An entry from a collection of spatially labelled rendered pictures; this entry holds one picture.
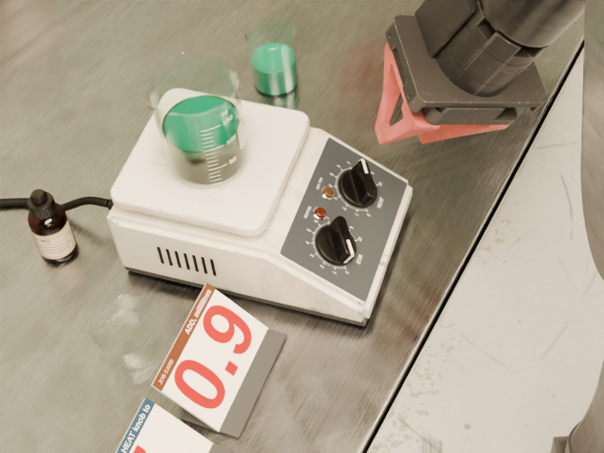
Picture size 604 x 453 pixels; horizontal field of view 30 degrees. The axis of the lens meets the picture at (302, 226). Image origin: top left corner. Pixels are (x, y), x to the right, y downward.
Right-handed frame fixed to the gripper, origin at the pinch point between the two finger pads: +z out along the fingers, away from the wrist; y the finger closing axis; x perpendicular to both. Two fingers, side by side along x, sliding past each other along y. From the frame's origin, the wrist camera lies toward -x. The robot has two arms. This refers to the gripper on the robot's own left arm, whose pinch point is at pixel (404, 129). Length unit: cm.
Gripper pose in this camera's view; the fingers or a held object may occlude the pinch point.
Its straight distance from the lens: 80.9
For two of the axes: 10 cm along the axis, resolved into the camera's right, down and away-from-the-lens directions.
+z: -4.0, 4.3, 8.1
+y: -8.8, 0.5, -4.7
